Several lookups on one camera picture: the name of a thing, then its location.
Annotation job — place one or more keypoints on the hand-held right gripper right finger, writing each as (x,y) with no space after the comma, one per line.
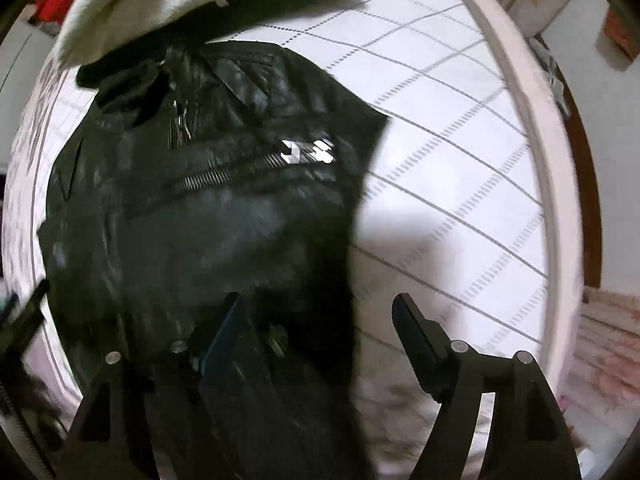
(413,336)

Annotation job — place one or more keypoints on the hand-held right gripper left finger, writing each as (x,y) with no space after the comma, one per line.
(219,341)

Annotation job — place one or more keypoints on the black leather jacket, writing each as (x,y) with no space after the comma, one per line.
(200,220)

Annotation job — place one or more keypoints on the white fleece garment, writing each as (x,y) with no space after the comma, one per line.
(165,0)

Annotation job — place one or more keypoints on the brown wooden board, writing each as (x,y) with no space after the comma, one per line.
(586,185)

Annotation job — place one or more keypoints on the floral quilt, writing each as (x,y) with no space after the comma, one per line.
(605,350)

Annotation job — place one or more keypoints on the pale pink bed frame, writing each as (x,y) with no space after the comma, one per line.
(535,125)

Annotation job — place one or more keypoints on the white checked bed sheet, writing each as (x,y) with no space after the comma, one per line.
(450,125)

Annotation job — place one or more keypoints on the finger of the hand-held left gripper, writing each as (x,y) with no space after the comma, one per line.
(26,318)

